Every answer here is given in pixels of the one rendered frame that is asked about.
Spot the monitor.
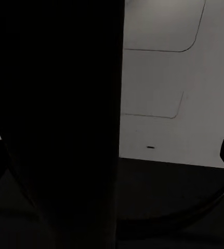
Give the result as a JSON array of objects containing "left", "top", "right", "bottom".
[{"left": 0, "top": 0, "right": 224, "bottom": 249}]

